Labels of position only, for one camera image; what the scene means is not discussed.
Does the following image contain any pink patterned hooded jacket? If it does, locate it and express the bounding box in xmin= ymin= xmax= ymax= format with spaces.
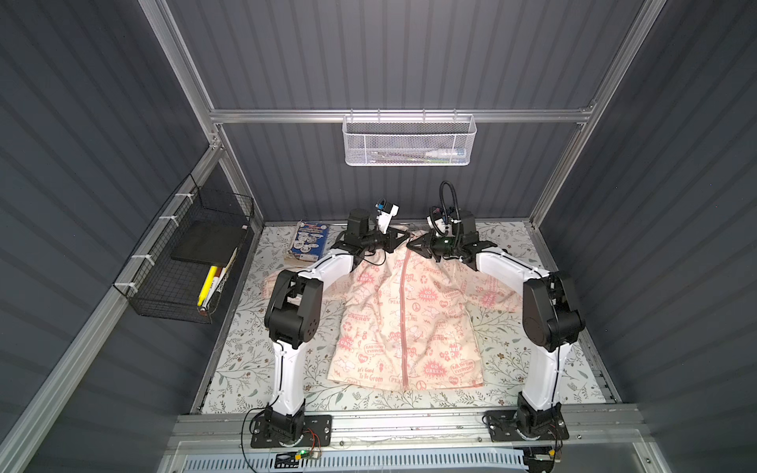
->
xmin=298 ymin=246 xmax=522 ymax=391

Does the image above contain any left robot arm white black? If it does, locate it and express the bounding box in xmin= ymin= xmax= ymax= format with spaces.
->
xmin=262 ymin=200 xmax=409 ymax=443

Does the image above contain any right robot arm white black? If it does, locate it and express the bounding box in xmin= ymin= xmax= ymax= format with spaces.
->
xmin=408 ymin=206 xmax=585 ymax=441

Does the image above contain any blue sticker book pack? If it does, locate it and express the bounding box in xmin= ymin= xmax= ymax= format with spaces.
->
xmin=286 ymin=221 xmax=329 ymax=264

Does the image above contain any white tube in mesh basket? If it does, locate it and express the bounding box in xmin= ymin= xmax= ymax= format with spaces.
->
xmin=424 ymin=148 xmax=468 ymax=166

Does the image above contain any yellow highlighter marker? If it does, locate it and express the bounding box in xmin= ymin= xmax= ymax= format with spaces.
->
xmin=197 ymin=266 xmax=219 ymax=307

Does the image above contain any white wire mesh basket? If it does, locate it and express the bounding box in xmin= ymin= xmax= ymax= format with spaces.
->
xmin=341 ymin=114 xmax=478 ymax=167

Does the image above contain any black wire wall basket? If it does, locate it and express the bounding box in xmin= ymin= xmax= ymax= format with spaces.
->
xmin=114 ymin=181 xmax=254 ymax=324

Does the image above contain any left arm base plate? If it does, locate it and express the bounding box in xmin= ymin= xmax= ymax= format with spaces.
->
xmin=248 ymin=413 xmax=333 ymax=449

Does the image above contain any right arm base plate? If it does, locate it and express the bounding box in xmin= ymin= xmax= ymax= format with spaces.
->
xmin=482 ymin=404 xmax=570 ymax=443

